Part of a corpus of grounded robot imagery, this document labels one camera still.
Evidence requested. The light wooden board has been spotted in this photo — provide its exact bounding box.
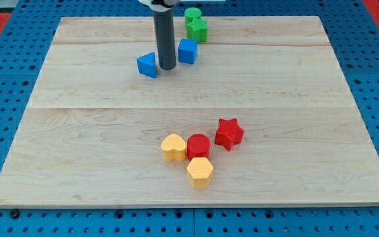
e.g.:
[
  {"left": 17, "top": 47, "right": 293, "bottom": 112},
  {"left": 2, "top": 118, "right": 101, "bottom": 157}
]
[{"left": 0, "top": 16, "right": 379, "bottom": 209}]

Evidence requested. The red cylinder block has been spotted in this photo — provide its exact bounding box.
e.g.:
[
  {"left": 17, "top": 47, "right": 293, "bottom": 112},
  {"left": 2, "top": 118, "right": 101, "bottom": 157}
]
[{"left": 187, "top": 134, "right": 211, "bottom": 161}]

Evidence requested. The yellow heart block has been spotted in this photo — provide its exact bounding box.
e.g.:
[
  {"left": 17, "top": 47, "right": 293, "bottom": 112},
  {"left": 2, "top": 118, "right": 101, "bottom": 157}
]
[{"left": 161, "top": 134, "right": 187, "bottom": 161}]

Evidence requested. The red star block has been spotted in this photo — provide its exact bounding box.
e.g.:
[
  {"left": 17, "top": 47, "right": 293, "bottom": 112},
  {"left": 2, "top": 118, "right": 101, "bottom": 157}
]
[{"left": 215, "top": 118, "right": 244, "bottom": 151}]

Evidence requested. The yellow hexagon block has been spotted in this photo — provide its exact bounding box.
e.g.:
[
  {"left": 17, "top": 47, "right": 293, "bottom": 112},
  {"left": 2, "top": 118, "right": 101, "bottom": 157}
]
[{"left": 187, "top": 157, "right": 214, "bottom": 188}]

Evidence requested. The blue triangle block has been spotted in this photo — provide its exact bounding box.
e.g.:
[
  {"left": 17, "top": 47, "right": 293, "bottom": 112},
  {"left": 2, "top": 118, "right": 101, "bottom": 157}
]
[{"left": 136, "top": 52, "right": 157, "bottom": 78}]

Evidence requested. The blue cube block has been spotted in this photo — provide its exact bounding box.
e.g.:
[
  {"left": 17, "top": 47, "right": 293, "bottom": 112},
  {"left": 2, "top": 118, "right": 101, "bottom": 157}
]
[{"left": 178, "top": 38, "right": 198, "bottom": 65}]

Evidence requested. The green star block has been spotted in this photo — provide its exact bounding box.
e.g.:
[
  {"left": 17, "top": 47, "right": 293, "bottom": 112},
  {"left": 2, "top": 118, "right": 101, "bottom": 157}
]
[{"left": 186, "top": 18, "right": 208, "bottom": 42}]

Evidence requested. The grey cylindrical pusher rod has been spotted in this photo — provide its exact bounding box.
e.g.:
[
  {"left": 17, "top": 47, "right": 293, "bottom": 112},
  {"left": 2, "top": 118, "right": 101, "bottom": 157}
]
[{"left": 153, "top": 9, "right": 176, "bottom": 70}]

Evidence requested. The green cylinder block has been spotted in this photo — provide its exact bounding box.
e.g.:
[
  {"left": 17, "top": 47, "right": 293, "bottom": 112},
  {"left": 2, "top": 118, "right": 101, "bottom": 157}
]
[{"left": 184, "top": 7, "right": 201, "bottom": 23}]

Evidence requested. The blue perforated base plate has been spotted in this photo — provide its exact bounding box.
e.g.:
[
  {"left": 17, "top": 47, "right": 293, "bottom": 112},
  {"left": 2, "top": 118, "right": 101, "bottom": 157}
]
[{"left": 0, "top": 0, "right": 379, "bottom": 236}]

